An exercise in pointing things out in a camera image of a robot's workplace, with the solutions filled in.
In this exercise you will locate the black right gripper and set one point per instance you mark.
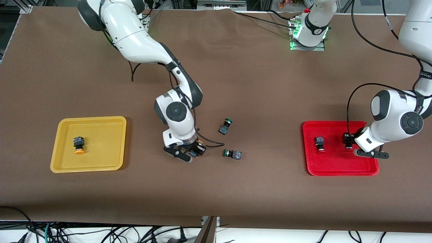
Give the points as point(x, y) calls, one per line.
point(195, 146)

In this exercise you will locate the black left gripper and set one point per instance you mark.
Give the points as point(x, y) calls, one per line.
point(353, 138)

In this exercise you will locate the red push button switch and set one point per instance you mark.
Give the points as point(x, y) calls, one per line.
point(348, 147)
point(320, 141)

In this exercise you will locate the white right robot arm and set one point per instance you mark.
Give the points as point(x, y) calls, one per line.
point(135, 33)

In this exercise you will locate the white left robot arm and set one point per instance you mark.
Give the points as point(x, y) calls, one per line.
point(391, 114)

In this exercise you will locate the red plastic tray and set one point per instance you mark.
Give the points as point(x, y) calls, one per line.
point(334, 162)

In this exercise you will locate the brown table cover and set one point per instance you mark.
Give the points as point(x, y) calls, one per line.
point(216, 189)

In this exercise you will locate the black power plug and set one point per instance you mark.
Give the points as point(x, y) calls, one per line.
point(182, 236)

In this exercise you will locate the yellow plastic tray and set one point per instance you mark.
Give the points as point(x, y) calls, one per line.
point(101, 155)

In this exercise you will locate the grey metal box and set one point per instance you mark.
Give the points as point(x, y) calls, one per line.
point(221, 5)

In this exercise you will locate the green push button switch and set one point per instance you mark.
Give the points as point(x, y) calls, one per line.
point(237, 155)
point(223, 129)

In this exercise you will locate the small metal bracket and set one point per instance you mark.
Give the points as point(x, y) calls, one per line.
point(204, 220)

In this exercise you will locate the aluminium frame bracket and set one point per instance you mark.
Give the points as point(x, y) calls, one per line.
point(26, 9)

